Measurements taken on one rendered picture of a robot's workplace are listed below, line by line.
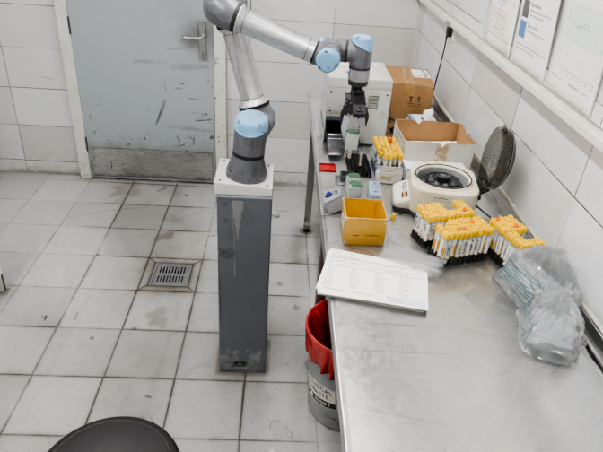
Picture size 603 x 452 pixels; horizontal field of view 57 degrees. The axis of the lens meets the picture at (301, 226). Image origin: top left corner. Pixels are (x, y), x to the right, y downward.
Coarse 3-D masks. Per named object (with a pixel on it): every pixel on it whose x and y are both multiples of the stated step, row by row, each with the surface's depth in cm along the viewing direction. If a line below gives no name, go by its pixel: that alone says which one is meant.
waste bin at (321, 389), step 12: (324, 300) 219; (312, 312) 214; (324, 312) 219; (312, 324) 215; (324, 324) 220; (312, 336) 201; (324, 336) 220; (312, 348) 202; (324, 348) 197; (312, 360) 204; (324, 360) 198; (312, 372) 212; (324, 372) 200; (312, 384) 215; (324, 384) 208; (312, 396) 218; (324, 396) 211; (312, 408) 222; (324, 408) 215; (336, 408) 212; (324, 420) 218; (336, 420) 216
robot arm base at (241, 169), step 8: (232, 152) 198; (232, 160) 198; (240, 160) 196; (248, 160) 196; (256, 160) 196; (264, 160) 202; (232, 168) 200; (240, 168) 197; (248, 168) 197; (256, 168) 198; (264, 168) 201; (232, 176) 198; (240, 176) 197; (248, 176) 197; (256, 176) 200; (264, 176) 201; (248, 184) 199
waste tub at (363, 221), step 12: (348, 204) 182; (360, 204) 182; (372, 204) 182; (348, 216) 184; (360, 216) 185; (372, 216) 185; (384, 216) 175; (348, 228) 172; (360, 228) 172; (372, 228) 172; (384, 228) 172; (348, 240) 174; (360, 240) 174; (372, 240) 174
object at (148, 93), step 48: (96, 0) 330; (144, 0) 331; (192, 0) 331; (96, 48) 345; (144, 48) 345; (192, 48) 346; (96, 96) 360; (144, 96) 361; (192, 96) 362; (96, 144) 378; (144, 144) 378; (192, 144) 379
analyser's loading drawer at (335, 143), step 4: (328, 132) 247; (328, 136) 237; (332, 136) 237; (336, 136) 237; (340, 136) 237; (328, 140) 235; (332, 140) 233; (336, 140) 233; (340, 140) 233; (328, 144) 234; (332, 144) 234; (336, 144) 234; (340, 144) 234; (328, 148) 229; (332, 148) 229; (336, 148) 229; (340, 148) 229; (344, 148) 229; (328, 152) 230; (332, 152) 230; (336, 152) 230; (340, 152) 230; (344, 152) 230
